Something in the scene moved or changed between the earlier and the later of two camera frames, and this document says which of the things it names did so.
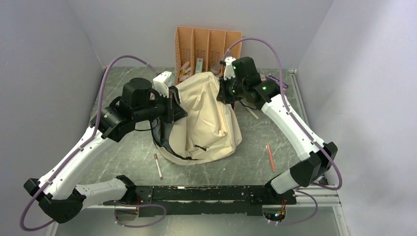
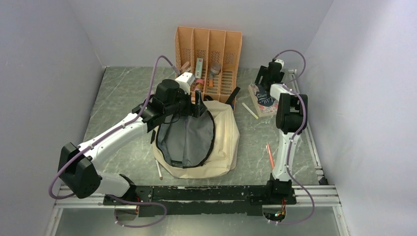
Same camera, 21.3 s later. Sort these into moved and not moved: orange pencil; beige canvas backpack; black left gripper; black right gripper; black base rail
Moved: black left gripper; black right gripper; beige canvas backpack
Not moved: black base rail; orange pencil
